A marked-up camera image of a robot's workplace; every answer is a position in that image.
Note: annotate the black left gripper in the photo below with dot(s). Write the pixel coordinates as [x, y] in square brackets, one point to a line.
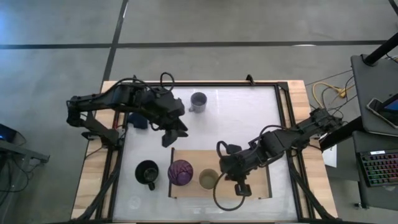
[168, 107]

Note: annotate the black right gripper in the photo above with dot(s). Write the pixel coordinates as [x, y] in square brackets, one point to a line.
[236, 161]

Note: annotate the cream plastic cup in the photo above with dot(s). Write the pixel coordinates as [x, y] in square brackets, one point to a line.
[208, 179]

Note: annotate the purple glass tumbler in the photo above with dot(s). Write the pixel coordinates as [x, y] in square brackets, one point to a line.
[180, 172]

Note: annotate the grey ceramic mug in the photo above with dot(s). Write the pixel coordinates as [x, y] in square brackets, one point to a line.
[199, 102]

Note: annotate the black ceramic mug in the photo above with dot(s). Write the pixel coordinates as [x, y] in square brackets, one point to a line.
[143, 174]

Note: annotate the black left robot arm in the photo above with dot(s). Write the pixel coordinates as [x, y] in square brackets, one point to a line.
[102, 99]

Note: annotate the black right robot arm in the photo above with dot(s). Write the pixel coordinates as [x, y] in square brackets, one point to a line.
[289, 137]

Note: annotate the dark blue cloth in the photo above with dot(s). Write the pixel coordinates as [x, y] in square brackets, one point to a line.
[138, 121]

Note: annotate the black table clamp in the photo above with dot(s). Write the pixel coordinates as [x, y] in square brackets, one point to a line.
[250, 79]

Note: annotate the white paper sheet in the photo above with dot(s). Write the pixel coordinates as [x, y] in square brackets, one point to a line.
[330, 157]

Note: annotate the black bar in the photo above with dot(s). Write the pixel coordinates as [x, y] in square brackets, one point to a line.
[342, 133]

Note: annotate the backlit computer keyboard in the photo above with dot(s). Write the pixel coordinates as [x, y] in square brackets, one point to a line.
[379, 169]

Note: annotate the grey side desk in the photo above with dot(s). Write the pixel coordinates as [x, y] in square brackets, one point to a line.
[367, 87]

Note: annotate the smartphone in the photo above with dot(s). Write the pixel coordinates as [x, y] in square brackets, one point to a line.
[377, 110]

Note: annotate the grey metal stand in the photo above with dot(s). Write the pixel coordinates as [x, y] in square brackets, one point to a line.
[21, 151]

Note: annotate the black pole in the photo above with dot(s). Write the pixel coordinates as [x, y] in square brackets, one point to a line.
[381, 51]

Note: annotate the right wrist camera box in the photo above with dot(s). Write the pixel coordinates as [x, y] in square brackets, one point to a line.
[243, 189]

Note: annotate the black metal table frame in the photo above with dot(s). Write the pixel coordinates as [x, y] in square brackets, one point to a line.
[233, 84]

